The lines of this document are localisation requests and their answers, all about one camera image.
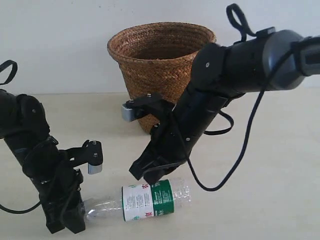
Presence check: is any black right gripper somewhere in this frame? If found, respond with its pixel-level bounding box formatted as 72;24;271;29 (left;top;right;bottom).
129;117;195;185

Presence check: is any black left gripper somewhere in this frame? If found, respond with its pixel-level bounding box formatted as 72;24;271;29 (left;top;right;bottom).
22;136;86;227

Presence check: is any clear plastic bottle green label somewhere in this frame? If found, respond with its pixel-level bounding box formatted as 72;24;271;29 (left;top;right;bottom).
83;178;191;222

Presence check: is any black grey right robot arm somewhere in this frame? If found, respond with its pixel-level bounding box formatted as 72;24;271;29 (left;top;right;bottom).
125;30;320;184

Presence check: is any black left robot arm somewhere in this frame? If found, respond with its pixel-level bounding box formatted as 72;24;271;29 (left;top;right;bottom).
0;90;89;234

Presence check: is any brown woven wicker basket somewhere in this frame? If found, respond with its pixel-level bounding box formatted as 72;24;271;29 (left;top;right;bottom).
107;21;217;135

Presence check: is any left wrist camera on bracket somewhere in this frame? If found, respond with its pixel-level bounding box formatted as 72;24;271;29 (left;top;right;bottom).
59;140;103;175

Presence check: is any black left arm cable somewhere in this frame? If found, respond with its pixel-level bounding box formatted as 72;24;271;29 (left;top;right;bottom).
0;59;76;216

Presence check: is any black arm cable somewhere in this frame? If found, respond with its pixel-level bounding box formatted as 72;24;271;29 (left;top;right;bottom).
164;3;320;192
0;59;76;216

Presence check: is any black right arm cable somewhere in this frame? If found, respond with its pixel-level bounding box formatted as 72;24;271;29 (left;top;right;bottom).
164;3;320;192

